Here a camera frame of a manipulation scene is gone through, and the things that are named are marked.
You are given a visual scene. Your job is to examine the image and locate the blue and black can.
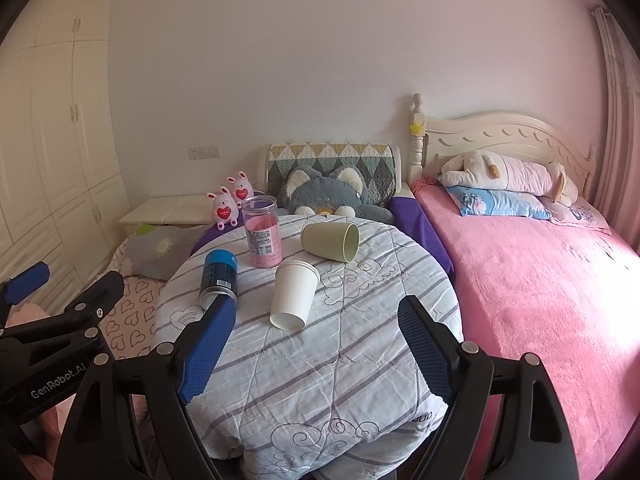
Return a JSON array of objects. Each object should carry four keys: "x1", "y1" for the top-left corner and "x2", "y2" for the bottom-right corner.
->
[{"x1": 199, "y1": 249, "x2": 240, "y2": 311}]

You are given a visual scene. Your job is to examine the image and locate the cream nightstand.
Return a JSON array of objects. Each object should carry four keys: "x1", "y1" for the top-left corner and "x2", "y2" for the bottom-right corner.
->
[{"x1": 118, "y1": 194, "x2": 222, "y2": 235}]

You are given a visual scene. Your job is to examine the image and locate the white paper cup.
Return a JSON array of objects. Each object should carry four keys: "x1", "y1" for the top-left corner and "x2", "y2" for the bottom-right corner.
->
[{"x1": 269, "y1": 260, "x2": 321, "y2": 331}]

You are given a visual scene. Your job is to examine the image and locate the pink bed with headboard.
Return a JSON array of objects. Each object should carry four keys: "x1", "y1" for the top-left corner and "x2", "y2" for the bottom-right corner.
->
[{"x1": 411, "y1": 179, "x2": 640, "y2": 480}]

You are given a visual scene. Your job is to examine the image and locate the cream wardrobe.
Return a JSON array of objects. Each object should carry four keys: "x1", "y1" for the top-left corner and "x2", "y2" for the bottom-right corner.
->
[{"x1": 0, "y1": 0, "x2": 127, "y2": 313}]

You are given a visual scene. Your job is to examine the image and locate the green cup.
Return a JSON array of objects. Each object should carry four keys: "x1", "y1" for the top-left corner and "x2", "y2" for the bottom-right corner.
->
[{"x1": 300, "y1": 221, "x2": 361, "y2": 264}]

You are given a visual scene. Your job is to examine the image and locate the diamond pattern quilted cover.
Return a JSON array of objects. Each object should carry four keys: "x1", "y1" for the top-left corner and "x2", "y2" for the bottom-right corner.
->
[{"x1": 265, "y1": 143, "x2": 396, "y2": 200}]

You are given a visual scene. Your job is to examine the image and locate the pink and white plush dog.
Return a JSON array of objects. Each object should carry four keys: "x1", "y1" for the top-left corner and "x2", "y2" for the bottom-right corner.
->
[{"x1": 438, "y1": 151, "x2": 580, "y2": 207}]

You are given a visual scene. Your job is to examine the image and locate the pale pink curtain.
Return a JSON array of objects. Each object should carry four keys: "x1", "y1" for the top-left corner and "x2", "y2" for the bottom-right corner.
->
[{"x1": 591, "y1": 4, "x2": 640, "y2": 257}]

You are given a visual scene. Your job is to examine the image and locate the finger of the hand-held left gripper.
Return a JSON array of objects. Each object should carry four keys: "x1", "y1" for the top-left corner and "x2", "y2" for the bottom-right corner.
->
[
  {"x1": 0, "y1": 261, "x2": 51, "y2": 333},
  {"x1": 0, "y1": 271, "x2": 126, "y2": 345}
]

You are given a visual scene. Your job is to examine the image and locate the blue printed pillow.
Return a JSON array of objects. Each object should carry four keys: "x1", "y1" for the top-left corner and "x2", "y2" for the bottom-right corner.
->
[{"x1": 444, "y1": 186, "x2": 554, "y2": 221}]

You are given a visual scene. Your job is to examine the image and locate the striped white quilt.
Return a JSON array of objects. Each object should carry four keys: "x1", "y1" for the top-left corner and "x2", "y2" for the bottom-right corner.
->
[{"x1": 150, "y1": 214, "x2": 463, "y2": 477}]

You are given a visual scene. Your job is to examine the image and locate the pink bunny toy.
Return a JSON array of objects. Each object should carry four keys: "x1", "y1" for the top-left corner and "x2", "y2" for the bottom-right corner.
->
[
  {"x1": 226, "y1": 171, "x2": 254, "y2": 206},
  {"x1": 209, "y1": 187, "x2": 240, "y2": 227}
]

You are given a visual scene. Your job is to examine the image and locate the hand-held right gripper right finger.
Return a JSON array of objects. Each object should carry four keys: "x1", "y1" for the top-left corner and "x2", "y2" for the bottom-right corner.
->
[{"x1": 397, "y1": 295, "x2": 580, "y2": 480}]

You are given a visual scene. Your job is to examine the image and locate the cream carved bed headboard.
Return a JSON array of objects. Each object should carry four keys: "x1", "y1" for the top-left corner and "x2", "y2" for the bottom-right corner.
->
[{"x1": 407, "y1": 94, "x2": 598, "y2": 202}]

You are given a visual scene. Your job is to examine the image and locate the grey flower pillow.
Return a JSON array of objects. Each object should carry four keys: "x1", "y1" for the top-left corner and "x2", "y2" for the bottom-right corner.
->
[{"x1": 121, "y1": 223, "x2": 207, "y2": 282}]

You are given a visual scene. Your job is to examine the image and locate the pink printed pillow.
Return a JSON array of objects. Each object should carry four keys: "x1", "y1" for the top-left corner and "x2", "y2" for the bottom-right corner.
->
[{"x1": 544, "y1": 196, "x2": 614, "y2": 237}]

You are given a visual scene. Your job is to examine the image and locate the clear jar with pink contents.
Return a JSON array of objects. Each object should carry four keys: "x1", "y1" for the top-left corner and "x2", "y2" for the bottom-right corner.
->
[{"x1": 242, "y1": 196, "x2": 282, "y2": 269}]

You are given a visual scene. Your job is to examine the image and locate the heart print sheet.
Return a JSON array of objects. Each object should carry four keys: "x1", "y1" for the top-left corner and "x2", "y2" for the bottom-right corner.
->
[{"x1": 99, "y1": 246, "x2": 172, "y2": 362}]

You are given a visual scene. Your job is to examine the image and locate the grey cat plush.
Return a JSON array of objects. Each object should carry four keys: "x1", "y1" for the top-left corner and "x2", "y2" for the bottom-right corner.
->
[{"x1": 276, "y1": 163, "x2": 396, "y2": 223}]

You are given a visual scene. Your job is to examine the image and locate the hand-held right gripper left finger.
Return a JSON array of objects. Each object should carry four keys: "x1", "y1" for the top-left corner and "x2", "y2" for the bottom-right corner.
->
[{"x1": 52, "y1": 296, "x2": 237, "y2": 480}]

